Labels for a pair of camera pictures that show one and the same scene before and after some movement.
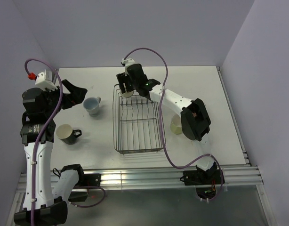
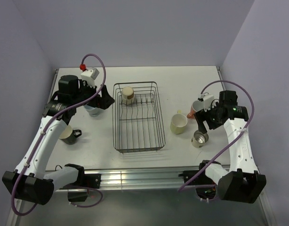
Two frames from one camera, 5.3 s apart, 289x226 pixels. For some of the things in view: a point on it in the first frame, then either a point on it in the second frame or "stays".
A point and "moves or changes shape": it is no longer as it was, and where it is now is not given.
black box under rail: (77, 196) stays
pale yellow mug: (175, 124) stays
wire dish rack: (138, 123) stays
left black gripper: (76, 94) -> (103, 101)
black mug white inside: (66, 133) stays
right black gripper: (122, 78) -> (202, 116)
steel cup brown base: (127, 94) moves or changes shape
